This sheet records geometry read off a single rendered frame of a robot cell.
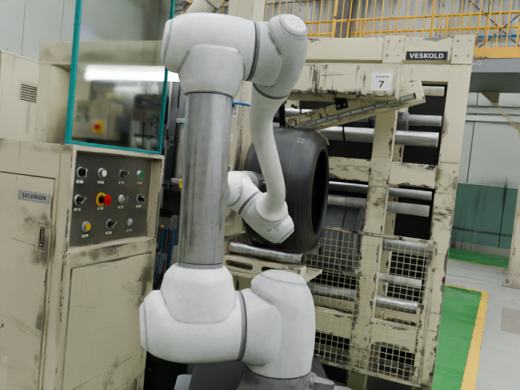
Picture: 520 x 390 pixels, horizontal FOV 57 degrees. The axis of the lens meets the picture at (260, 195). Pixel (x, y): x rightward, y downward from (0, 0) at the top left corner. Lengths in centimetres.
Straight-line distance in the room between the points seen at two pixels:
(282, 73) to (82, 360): 132
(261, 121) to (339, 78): 112
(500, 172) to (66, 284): 1008
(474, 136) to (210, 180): 1035
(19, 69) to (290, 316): 425
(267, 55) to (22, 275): 123
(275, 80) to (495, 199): 1009
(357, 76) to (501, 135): 901
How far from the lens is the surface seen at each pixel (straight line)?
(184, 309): 102
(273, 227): 147
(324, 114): 247
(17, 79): 498
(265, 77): 110
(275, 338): 107
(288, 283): 108
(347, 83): 232
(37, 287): 186
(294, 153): 192
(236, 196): 148
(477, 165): 1117
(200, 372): 127
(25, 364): 197
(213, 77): 103
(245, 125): 221
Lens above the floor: 125
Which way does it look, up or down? 3 degrees down
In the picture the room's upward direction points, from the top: 6 degrees clockwise
